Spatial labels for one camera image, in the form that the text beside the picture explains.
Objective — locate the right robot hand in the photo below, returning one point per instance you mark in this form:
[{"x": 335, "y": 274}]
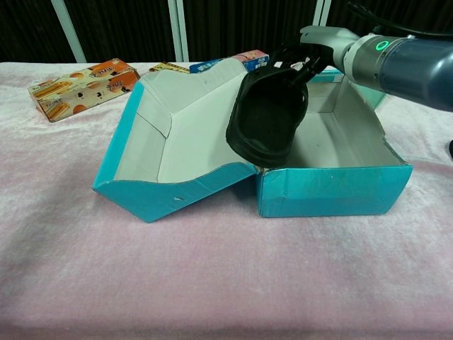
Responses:
[{"x": 325, "y": 39}]

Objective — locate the white partition post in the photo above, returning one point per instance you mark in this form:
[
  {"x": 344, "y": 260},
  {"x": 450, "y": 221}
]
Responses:
[
  {"x": 322, "y": 12},
  {"x": 69, "y": 32},
  {"x": 178, "y": 32}
]

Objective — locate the pink plush tablecloth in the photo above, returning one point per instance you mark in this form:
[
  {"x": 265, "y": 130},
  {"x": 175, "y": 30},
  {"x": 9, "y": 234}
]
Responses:
[{"x": 177, "y": 276}]

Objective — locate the blue cookie box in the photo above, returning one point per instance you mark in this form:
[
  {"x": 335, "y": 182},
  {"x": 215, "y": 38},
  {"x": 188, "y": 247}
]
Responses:
[{"x": 255, "y": 58}]

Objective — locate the small yellow red box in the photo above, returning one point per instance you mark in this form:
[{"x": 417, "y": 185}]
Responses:
[{"x": 170, "y": 67}]

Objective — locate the orange biscuit box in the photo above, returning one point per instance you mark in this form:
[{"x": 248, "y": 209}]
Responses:
[{"x": 85, "y": 88}]

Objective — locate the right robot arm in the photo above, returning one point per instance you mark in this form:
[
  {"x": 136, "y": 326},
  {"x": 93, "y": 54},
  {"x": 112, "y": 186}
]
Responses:
[{"x": 407, "y": 67}]

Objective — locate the teal cardboard shoe box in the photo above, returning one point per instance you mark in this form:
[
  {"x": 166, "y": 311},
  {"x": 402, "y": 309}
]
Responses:
[{"x": 318, "y": 195}]

